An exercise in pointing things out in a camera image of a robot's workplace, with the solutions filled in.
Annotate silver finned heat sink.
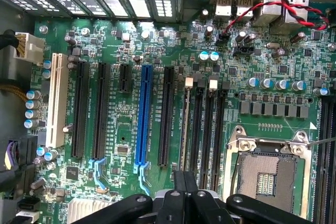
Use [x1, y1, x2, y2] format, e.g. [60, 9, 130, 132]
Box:
[68, 197, 115, 224]

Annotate black plug purple yellow wires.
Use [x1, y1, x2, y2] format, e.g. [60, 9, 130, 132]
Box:
[3, 135, 38, 173]

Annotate CPU socket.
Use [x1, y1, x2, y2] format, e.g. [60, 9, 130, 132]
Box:
[222, 125, 313, 216]

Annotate long black expansion slot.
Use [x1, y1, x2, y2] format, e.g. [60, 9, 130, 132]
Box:
[70, 60, 90, 159]
[88, 62, 111, 193]
[157, 66, 176, 167]

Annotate braided cable white plug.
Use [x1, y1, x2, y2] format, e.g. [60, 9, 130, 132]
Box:
[0, 28, 46, 102]

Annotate thin metal locking lever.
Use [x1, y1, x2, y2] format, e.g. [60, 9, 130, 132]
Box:
[307, 136, 336, 147]

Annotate short black expansion slot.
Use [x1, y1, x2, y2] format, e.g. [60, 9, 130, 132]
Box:
[118, 63, 133, 93]

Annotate black data wire plug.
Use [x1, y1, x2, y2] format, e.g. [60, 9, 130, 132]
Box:
[15, 197, 42, 224]

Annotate green Dell motherboard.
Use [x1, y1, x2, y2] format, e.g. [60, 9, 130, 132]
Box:
[27, 0, 336, 224]

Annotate grey metal PC case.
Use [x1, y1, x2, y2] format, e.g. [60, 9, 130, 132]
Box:
[0, 0, 336, 224]

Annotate white expansion slot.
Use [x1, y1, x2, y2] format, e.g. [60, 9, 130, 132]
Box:
[45, 52, 70, 149]

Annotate blue expansion slot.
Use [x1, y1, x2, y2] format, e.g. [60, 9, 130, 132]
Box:
[133, 64, 154, 197]

